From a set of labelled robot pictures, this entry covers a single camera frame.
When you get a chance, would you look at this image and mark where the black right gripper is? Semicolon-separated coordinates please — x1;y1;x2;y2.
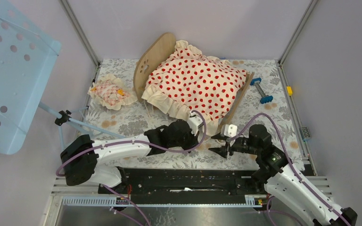
208;131;260;159

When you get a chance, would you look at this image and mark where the red strawberry print duvet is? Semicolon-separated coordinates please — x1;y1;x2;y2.
142;40;250;136

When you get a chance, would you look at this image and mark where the wooden pet bed frame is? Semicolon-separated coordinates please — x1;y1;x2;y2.
133;32;253;130

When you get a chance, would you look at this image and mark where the checkered ruffled pillow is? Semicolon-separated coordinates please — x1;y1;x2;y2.
88;74;138;111

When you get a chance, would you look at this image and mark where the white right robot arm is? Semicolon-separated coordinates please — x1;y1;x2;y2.
210;124;358;226

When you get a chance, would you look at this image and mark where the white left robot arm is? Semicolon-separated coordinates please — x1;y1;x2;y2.
57;113;207;194

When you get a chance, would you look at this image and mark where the blue dumbbell toy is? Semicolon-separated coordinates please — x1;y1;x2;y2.
250;78;273;104

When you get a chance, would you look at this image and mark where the yellow clip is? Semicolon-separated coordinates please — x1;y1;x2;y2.
287;86;293;96

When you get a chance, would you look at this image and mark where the floral table mat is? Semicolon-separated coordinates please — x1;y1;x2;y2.
85;59;304;170

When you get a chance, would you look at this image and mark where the blue perforated music stand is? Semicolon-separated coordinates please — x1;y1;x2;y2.
0;0;118;155

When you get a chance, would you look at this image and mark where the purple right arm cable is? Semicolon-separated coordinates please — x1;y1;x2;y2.
230;113;352;226

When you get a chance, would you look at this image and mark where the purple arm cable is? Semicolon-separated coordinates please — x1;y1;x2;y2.
55;110;207;226
230;113;352;226

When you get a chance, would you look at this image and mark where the grey cable duct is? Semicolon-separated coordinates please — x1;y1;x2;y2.
62;195;263;208

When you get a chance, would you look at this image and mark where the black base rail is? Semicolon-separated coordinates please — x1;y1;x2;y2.
112;168;268;205

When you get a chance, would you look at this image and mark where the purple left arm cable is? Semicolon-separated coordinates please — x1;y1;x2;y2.
55;110;207;226

